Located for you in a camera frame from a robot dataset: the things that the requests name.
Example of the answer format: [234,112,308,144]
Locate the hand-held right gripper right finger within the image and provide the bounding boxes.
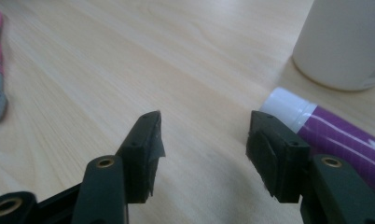
[245,110,375,224]

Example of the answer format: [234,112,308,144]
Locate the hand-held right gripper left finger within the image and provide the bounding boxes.
[71,110,166,224]

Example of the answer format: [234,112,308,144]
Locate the purple toothpaste tube white cap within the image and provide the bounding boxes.
[258,86,375,195]

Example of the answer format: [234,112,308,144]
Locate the white cup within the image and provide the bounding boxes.
[292,0,375,92]

